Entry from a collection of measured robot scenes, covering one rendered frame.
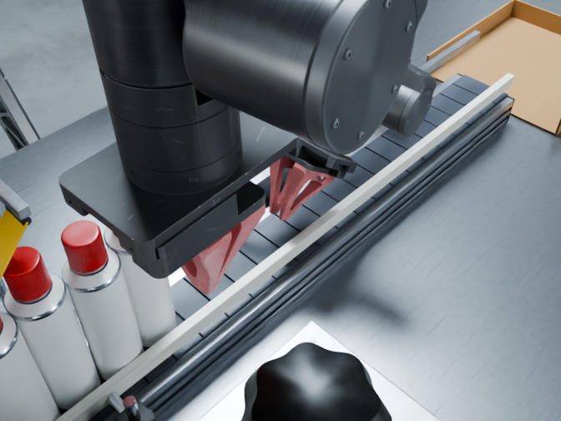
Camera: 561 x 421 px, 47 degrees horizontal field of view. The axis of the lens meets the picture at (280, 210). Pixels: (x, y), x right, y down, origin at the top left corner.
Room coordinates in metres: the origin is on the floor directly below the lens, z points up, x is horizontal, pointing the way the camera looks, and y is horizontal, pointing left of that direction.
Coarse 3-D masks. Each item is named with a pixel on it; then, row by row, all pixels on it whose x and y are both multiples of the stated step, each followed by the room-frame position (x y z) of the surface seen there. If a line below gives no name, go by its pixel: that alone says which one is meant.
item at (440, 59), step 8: (472, 32) 0.92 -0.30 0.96; (464, 40) 0.90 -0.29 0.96; (472, 40) 0.91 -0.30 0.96; (448, 48) 0.87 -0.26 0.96; (456, 48) 0.87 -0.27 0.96; (464, 48) 0.89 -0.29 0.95; (440, 56) 0.85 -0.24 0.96; (448, 56) 0.86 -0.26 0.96; (424, 64) 0.83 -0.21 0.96; (432, 64) 0.83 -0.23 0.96; (440, 64) 0.84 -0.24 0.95; (288, 168) 0.61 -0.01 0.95; (256, 176) 0.58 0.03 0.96; (264, 176) 0.58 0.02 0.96; (256, 184) 0.57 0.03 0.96; (264, 184) 0.58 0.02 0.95
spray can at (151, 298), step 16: (112, 240) 0.40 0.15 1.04; (128, 256) 0.39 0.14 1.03; (128, 272) 0.39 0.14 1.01; (144, 272) 0.39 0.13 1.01; (128, 288) 0.39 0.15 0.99; (144, 288) 0.39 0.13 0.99; (160, 288) 0.40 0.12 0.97; (144, 304) 0.39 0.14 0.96; (160, 304) 0.40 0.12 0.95; (144, 320) 0.39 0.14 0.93; (160, 320) 0.40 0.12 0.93; (176, 320) 0.42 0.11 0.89; (144, 336) 0.39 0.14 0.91; (160, 336) 0.39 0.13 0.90
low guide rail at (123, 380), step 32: (480, 96) 0.82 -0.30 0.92; (448, 128) 0.74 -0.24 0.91; (416, 160) 0.69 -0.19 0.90; (352, 192) 0.60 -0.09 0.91; (320, 224) 0.55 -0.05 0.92; (288, 256) 0.50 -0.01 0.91; (192, 320) 0.40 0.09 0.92; (160, 352) 0.37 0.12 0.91; (128, 384) 0.33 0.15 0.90; (64, 416) 0.29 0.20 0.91
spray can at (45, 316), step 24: (24, 264) 0.34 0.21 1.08; (24, 288) 0.33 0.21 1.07; (48, 288) 0.34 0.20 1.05; (24, 312) 0.32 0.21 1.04; (48, 312) 0.32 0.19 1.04; (72, 312) 0.34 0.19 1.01; (24, 336) 0.32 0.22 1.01; (48, 336) 0.32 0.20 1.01; (72, 336) 0.33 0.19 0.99; (48, 360) 0.32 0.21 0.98; (72, 360) 0.32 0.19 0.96; (48, 384) 0.32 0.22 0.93; (72, 384) 0.32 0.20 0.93; (96, 384) 0.34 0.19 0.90
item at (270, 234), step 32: (448, 96) 0.87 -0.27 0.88; (384, 160) 0.71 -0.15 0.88; (320, 192) 0.64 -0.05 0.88; (384, 192) 0.64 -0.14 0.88; (288, 224) 0.58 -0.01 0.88; (256, 256) 0.52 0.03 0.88; (192, 288) 0.47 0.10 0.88; (224, 288) 0.47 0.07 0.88; (256, 288) 0.47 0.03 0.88; (224, 320) 0.43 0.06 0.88; (96, 416) 0.31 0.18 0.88
